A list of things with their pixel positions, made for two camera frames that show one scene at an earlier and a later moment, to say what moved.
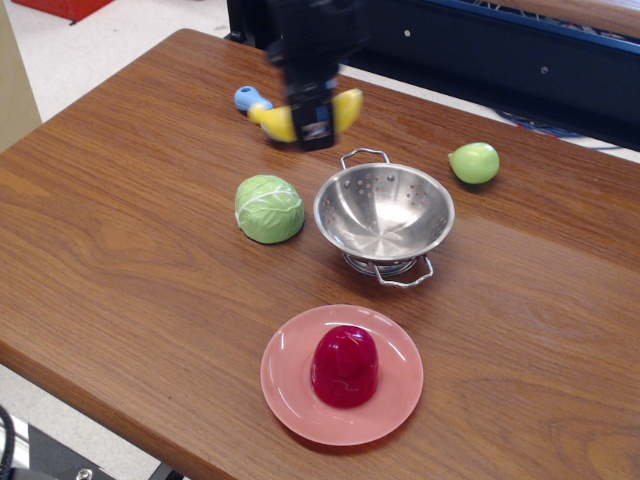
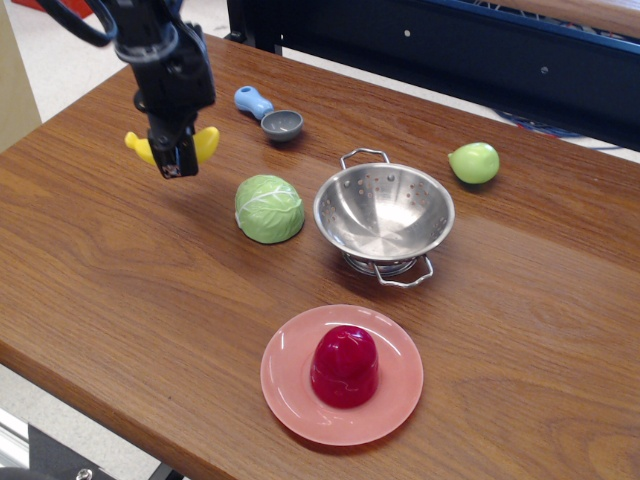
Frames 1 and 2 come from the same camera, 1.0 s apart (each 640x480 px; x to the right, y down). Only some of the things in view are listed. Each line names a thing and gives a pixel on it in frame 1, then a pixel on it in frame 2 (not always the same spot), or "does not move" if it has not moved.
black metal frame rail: [474, 53] does not move
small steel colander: [383, 217] does not move
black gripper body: [311, 38] → [174, 80]
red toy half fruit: [345, 367] does not move
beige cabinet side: [19, 111] does not move
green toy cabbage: [268, 209] does not move
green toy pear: [475, 162] does not move
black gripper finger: [315, 123] → [177, 157]
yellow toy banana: [278, 122] → [208, 141]
